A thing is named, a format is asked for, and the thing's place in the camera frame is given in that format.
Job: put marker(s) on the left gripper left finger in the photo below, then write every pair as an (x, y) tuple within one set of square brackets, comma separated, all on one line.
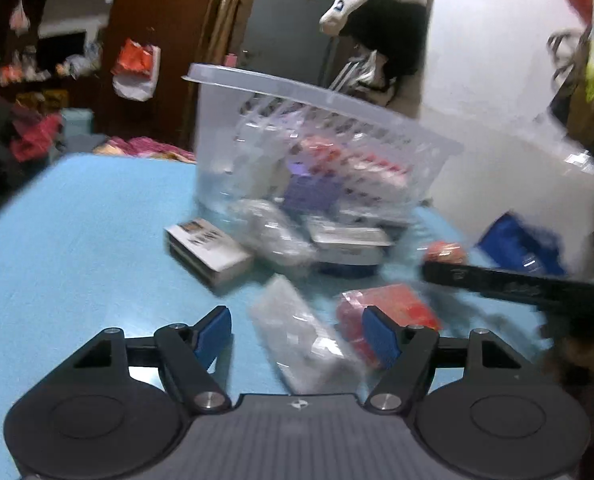
[(186, 354)]

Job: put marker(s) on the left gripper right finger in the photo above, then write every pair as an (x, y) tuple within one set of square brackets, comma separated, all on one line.
[(405, 354)]

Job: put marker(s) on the dark red box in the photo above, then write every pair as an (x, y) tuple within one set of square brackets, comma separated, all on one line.
[(397, 301)]

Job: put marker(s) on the white tissue pack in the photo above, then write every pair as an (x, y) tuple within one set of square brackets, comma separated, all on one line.
[(308, 353)]

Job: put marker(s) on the blue white pack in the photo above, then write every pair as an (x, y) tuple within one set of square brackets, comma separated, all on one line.
[(348, 251)]

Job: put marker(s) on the white plastic laundry basket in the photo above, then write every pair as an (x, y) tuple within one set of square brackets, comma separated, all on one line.
[(308, 150)]

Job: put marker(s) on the blue woven bag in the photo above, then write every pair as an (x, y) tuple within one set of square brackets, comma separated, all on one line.
[(515, 245)]

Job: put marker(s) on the black white KENT box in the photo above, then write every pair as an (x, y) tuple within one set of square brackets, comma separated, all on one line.
[(210, 252)]

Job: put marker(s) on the red candy bag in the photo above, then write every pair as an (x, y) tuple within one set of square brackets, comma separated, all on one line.
[(447, 252)]

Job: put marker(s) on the pink floral bedding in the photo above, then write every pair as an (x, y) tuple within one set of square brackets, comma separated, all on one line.
[(144, 147)]

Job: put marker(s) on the orange white hanging bag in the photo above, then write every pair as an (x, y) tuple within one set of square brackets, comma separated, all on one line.
[(136, 71)]

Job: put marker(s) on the grey door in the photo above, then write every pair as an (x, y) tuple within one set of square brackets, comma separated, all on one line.
[(283, 38)]

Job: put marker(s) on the white and black hanging jacket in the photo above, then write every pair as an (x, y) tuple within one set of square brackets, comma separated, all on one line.
[(392, 37)]

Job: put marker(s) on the dark red wooden wardrobe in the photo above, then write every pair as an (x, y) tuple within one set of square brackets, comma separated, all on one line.
[(175, 27)]

